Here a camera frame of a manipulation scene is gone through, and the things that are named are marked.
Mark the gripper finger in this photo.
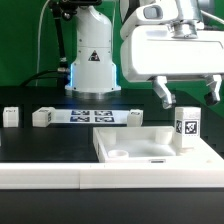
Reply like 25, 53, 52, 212
152, 76, 176, 109
204, 74, 222, 106

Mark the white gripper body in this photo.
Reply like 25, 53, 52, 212
120, 25, 224, 82

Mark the white square tabletop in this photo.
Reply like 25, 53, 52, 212
93, 126, 223, 166

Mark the black cable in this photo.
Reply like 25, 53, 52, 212
19, 69, 68, 88

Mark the white U-shaped fence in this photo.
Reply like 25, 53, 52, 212
0, 131, 224, 190

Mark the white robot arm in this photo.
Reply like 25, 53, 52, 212
70, 0, 224, 109

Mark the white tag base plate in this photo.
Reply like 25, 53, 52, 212
52, 109, 129, 124

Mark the white cable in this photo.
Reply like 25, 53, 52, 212
35, 0, 51, 88

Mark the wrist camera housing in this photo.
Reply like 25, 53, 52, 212
119, 0, 204, 39

